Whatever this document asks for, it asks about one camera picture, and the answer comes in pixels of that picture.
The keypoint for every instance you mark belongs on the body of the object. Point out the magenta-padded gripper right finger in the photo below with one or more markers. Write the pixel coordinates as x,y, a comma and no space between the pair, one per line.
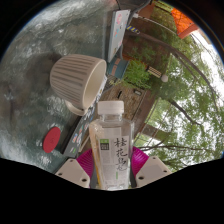
151,170

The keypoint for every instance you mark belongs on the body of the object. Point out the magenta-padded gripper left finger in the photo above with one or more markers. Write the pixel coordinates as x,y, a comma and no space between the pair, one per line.
71,171

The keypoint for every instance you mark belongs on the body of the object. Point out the clear white-capped drink bottle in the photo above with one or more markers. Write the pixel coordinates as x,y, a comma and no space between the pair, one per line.
111,150

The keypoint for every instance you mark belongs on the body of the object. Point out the dark laptop with stickers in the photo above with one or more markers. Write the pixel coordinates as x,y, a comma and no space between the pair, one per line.
75,140

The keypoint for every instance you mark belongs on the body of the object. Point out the cream ribbed cup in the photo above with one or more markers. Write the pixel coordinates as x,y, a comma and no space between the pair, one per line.
71,80

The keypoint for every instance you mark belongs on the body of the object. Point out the green plant in teal pot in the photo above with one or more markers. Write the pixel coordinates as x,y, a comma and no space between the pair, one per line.
136,75

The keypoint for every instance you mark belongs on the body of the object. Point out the curved-trunk tall tree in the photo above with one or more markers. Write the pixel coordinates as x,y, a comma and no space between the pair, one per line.
173,53

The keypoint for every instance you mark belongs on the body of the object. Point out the orange canopy tent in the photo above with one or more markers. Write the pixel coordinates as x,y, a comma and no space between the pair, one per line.
183,21

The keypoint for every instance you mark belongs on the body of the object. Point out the wall lamp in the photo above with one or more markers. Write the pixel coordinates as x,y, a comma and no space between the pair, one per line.
137,92

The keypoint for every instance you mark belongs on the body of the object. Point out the globe lamp post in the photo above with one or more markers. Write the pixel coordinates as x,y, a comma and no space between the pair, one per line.
156,72

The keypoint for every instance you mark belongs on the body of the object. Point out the blue yellow striped post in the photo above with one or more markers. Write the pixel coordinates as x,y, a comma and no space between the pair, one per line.
132,29

